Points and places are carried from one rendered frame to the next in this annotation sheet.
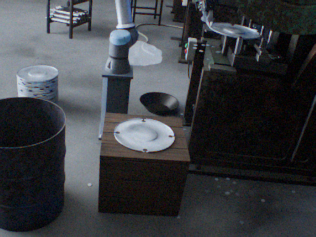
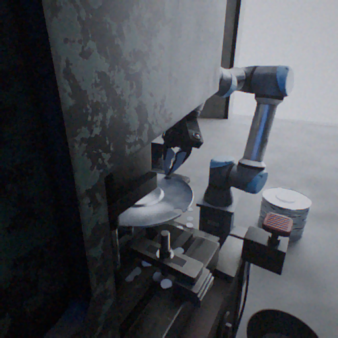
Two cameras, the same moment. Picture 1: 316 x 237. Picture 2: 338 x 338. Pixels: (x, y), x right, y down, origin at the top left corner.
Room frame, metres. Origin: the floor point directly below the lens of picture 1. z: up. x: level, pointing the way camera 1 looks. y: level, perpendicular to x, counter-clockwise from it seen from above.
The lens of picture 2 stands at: (2.32, -0.83, 1.11)
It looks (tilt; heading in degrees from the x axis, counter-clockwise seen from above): 24 degrees down; 123
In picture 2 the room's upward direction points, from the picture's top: straight up
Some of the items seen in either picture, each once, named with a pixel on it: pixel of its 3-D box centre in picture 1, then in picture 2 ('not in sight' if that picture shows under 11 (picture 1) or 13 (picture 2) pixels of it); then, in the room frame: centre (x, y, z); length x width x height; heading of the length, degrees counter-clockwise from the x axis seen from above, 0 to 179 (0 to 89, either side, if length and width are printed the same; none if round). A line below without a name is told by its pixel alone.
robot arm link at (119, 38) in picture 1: (120, 42); (222, 169); (1.95, 0.25, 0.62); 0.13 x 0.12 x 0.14; 169
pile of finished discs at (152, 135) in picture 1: (144, 134); not in sight; (1.42, 0.03, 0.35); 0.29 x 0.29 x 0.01
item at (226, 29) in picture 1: (234, 30); (139, 193); (1.94, -0.38, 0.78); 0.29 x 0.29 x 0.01
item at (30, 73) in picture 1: (37, 73); (286, 197); (2.19, 0.85, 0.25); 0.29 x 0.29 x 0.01
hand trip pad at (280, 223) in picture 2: not in sight; (275, 234); (2.27, -0.27, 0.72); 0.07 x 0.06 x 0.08; 91
